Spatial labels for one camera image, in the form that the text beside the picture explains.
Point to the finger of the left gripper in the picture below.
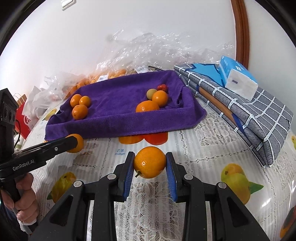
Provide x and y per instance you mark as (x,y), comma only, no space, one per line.
(47,150)

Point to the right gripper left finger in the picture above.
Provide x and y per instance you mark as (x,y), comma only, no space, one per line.
(114,187)

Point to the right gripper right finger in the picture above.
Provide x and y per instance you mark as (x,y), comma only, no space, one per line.
(185,188)

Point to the orange tangerine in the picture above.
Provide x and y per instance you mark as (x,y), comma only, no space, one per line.
(80,143)
(75,100)
(85,100)
(160,97)
(79,112)
(149,162)

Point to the large orange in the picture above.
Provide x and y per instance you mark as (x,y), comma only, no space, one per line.
(147,105)

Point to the pale yellow-green round fruit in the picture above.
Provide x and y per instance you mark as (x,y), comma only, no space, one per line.
(150,93)

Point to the small red fruit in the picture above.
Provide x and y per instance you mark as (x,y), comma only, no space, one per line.
(162,87)

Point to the person's left hand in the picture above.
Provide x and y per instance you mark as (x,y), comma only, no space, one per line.
(27,206)

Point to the red paper shopping bag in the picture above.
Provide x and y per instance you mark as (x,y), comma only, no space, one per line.
(25,122)

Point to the grey white plastic bag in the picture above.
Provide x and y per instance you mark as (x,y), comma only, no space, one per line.
(38,101)

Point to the clear bag of oranges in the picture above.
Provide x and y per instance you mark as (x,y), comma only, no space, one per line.
(63,85)

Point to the purple towel-lined tray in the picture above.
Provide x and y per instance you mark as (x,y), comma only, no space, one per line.
(113,104)

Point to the fruit-print plastic tablecloth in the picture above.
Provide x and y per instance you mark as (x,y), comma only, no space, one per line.
(249,201)

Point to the grey checked folded blanket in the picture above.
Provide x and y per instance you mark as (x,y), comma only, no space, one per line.
(263,123)

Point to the crumpled clear plastic wrap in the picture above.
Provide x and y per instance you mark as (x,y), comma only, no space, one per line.
(133,51)

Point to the blue white tissue pack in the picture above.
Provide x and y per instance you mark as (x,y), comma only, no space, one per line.
(237,78)

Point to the white wall light switch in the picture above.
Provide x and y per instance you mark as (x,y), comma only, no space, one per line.
(65,4)

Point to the brown wooden door frame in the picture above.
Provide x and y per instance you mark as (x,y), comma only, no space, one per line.
(241,32)

